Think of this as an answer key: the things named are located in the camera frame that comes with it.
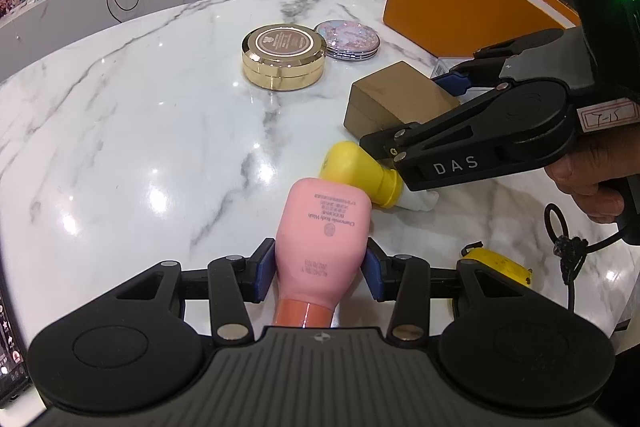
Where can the glittery round tin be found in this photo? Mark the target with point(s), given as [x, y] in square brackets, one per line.
[352, 38]

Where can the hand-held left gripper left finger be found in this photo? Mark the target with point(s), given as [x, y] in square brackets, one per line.
[263, 269]

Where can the brown cardboard box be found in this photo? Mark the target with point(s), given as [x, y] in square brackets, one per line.
[395, 97]

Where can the person's right hand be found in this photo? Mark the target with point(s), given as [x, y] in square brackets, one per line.
[595, 172]

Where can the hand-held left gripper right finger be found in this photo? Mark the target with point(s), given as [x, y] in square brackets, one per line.
[372, 272]

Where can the smartphone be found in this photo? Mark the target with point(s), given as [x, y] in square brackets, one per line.
[10, 347]

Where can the gold round tin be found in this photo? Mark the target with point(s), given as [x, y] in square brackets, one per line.
[282, 57]

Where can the pink bottle orange cap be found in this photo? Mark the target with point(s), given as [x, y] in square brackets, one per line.
[320, 237]

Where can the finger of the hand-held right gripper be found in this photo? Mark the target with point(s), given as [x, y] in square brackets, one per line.
[415, 137]
[450, 83]

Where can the yellow bottle white cap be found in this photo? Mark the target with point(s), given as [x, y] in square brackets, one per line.
[350, 167]

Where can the yellow tape measure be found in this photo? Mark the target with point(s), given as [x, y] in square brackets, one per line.
[500, 264]

